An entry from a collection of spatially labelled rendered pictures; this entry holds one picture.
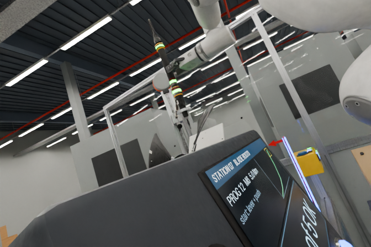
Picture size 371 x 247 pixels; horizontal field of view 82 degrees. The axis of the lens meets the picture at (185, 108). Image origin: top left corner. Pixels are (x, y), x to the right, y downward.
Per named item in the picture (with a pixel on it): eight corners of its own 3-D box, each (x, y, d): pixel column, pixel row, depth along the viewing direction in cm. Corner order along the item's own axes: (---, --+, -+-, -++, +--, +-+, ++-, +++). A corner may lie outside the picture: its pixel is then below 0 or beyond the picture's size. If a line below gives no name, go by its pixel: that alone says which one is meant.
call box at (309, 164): (302, 172, 108) (292, 152, 110) (323, 166, 103) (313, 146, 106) (301, 181, 94) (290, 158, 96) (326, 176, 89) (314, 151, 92)
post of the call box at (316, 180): (321, 197, 98) (308, 171, 101) (328, 195, 97) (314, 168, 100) (321, 199, 96) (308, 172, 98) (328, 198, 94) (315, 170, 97)
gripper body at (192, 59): (199, 57, 90) (179, 70, 95) (209, 62, 99) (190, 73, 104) (193, 42, 91) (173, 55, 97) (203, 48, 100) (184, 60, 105)
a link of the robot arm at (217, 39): (197, 36, 93) (203, 53, 89) (224, 19, 87) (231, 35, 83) (207, 45, 100) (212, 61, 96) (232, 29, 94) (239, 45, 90)
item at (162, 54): (171, 90, 103) (158, 52, 107) (178, 87, 103) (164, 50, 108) (171, 87, 100) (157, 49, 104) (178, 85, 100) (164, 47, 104)
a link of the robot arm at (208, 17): (180, -24, 74) (202, 32, 100) (191, 8, 67) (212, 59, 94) (205, -37, 72) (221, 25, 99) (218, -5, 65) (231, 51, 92)
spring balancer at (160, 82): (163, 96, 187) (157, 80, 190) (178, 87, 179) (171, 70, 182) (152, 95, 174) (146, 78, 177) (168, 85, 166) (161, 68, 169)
